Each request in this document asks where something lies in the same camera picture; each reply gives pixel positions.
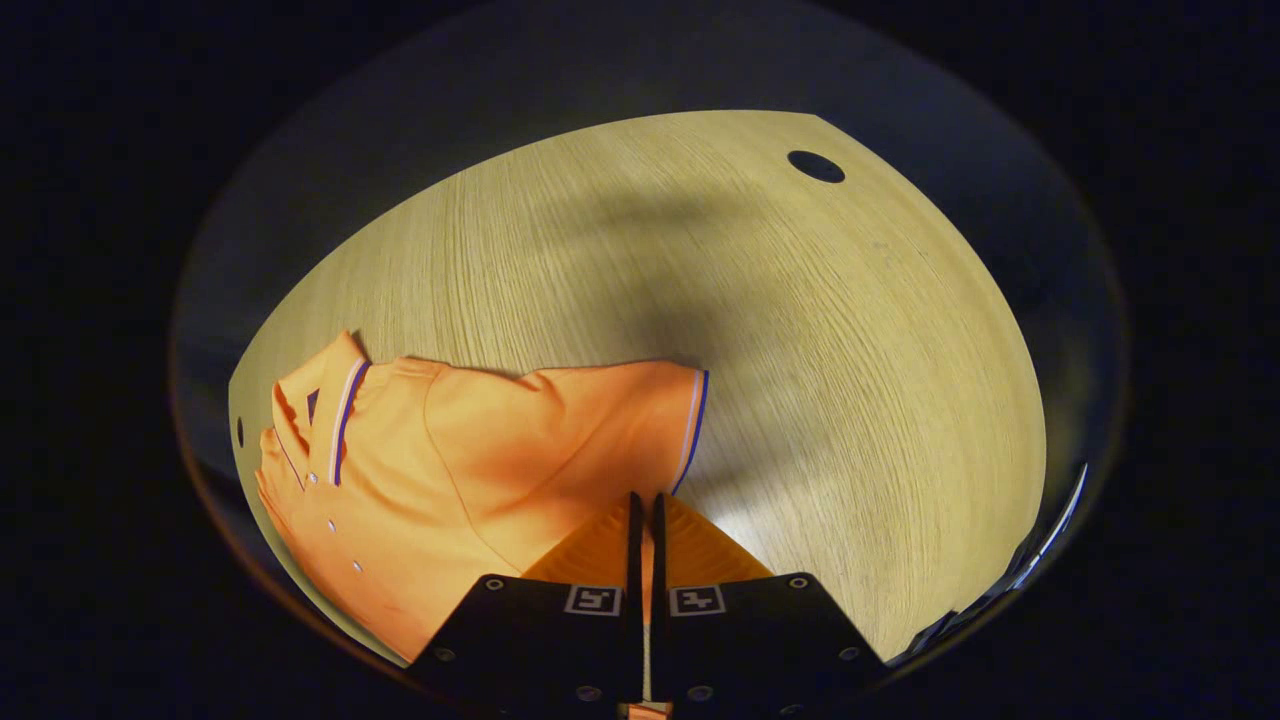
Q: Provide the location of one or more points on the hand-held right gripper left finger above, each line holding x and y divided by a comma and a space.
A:
540, 640

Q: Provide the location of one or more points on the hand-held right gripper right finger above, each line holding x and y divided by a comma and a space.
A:
760, 640

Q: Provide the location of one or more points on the orange T-shirt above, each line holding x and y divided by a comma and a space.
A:
480, 450

